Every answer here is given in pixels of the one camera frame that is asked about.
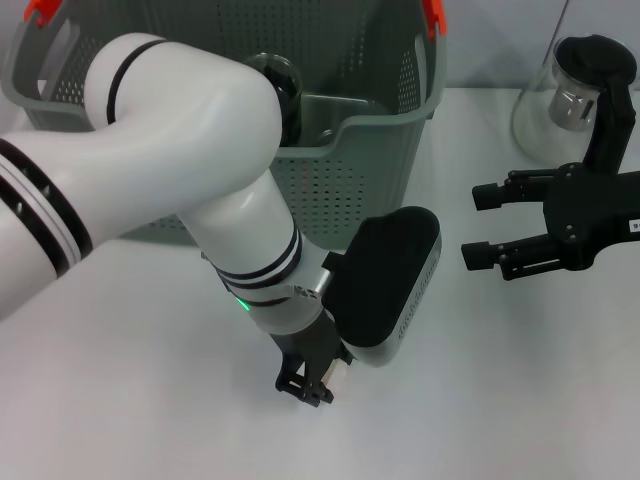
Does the thin grey cable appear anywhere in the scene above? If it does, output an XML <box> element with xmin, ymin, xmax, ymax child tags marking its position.
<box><xmin>551</xmin><ymin>0</ymin><xmax>571</xmax><ymax>51</ymax></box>

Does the glass teapot black lid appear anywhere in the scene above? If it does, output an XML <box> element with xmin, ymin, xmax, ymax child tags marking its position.
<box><xmin>510</xmin><ymin>33</ymin><xmax>640</xmax><ymax>174</ymax></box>

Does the white plastic brick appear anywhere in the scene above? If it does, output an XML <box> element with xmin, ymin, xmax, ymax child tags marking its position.
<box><xmin>322</xmin><ymin>358</ymin><xmax>350</xmax><ymax>397</ymax></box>

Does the grey perforated storage basket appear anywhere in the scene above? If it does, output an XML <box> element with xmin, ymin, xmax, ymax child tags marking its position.
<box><xmin>0</xmin><ymin>0</ymin><xmax>449</xmax><ymax>251</ymax></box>

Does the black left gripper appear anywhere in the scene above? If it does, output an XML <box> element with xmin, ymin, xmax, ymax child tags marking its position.
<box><xmin>269</xmin><ymin>312</ymin><xmax>352</xmax><ymax>409</ymax></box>

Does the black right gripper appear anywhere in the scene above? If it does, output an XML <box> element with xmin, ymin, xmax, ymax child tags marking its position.
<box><xmin>460</xmin><ymin>162</ymin><xmax>640</xmax><ymax>281</ymax></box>

